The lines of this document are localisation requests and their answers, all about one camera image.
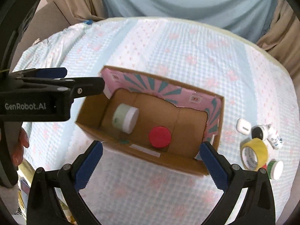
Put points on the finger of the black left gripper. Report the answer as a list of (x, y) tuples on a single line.
[(49, 73), (81, 87)]

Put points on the green cleaning mud jar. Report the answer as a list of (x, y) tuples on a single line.
[(125, 118)]

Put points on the checked floral bedspread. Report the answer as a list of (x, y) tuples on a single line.
[(127, 190)]

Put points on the person's left hand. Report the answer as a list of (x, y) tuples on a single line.
[(18, 150)]

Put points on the red lidded jar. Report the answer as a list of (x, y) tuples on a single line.
[(159, 137)]

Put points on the brown cardboard box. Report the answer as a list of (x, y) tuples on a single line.
[(193, 115)]

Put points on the green jar white lid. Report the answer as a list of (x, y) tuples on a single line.
[(275, 169)]

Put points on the white blue labelled bottle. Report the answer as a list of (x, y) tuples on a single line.
[(276, 141)]

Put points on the yellow packing tape roll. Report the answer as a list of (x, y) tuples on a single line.
[(254, 154)]

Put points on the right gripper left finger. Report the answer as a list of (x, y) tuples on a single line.
[(43, 205)]

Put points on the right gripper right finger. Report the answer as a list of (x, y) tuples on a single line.
[(258, 206)]

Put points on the black lidded white jar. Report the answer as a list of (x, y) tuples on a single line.
[(261, 131)]

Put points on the light blue curtain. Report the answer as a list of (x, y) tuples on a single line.
[(249, 19)]

